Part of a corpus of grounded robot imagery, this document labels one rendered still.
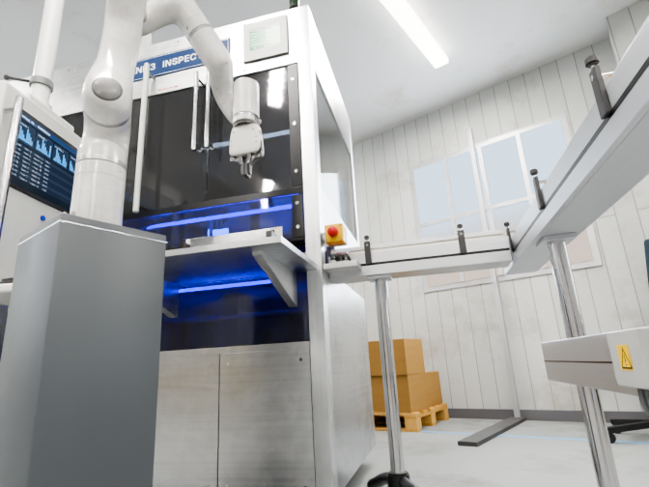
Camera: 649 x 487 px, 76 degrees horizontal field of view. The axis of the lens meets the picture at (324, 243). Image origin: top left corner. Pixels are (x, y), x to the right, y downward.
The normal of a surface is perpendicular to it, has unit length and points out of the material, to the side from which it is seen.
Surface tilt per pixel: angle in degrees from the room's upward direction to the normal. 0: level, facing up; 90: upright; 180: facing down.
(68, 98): 90
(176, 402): 90
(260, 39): 90
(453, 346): 90
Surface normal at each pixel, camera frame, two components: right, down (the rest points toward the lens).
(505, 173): -0.62, -0.18
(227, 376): -0.25, -0.25
